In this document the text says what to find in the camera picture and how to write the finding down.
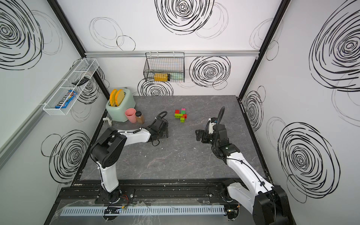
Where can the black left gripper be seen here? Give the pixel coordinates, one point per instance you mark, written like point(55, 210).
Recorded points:
point(165, 131)

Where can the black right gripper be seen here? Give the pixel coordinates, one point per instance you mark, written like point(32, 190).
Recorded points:
point(205, 139)

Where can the lime long lego brick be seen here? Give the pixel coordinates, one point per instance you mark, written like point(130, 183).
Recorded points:
point(178, 115)

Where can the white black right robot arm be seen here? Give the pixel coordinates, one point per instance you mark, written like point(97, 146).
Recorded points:
point(268, 204)

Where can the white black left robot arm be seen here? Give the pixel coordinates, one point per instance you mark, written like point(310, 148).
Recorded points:
point(107, 149)

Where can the brown spice jar black lid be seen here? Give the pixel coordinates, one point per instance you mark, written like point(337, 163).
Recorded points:
point(139, 117)

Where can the pink plastic cup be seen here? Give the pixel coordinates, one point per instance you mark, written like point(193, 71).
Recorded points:
point(131, 115)

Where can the mint green toaster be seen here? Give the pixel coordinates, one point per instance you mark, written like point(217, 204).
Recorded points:
point(117, 113)

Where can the right toy bread slice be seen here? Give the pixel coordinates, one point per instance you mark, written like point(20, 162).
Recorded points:
point(119, 97)

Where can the toy bread slice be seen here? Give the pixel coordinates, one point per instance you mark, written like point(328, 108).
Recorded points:
point(119, 97)
point(112, 97)

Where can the yellow box in basket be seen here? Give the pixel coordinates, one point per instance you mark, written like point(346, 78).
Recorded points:
point(161, 77)

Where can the light green box in basket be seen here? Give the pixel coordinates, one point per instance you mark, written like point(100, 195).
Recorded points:
point(176, 77)

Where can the left toy bread slice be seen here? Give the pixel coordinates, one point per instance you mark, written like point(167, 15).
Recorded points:
point(112, 97)

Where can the black remote on shelf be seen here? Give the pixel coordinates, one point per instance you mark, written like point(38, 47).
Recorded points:
point(81, 81)

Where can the blue snack packet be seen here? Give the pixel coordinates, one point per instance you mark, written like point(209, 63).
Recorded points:
point(65, 101)

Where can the black wire wall basket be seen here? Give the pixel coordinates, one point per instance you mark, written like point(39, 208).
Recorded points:
point(163, 62)

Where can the white slotted cable duct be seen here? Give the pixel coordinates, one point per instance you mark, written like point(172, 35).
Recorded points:
point(143, 210)

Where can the white wire wall shelf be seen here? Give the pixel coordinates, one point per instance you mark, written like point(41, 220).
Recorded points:
point(86, 94)

